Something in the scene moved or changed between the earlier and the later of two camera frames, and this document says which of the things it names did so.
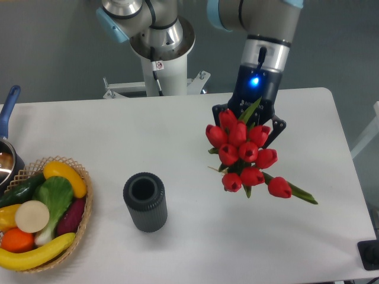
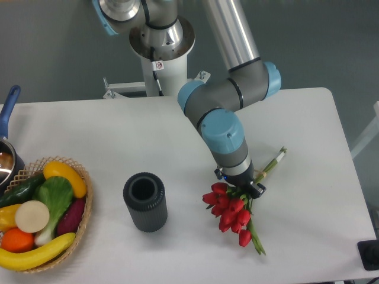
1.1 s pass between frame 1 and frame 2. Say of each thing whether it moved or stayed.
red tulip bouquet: moved
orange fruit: stayed
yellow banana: stayed
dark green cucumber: stayed
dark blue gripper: moved
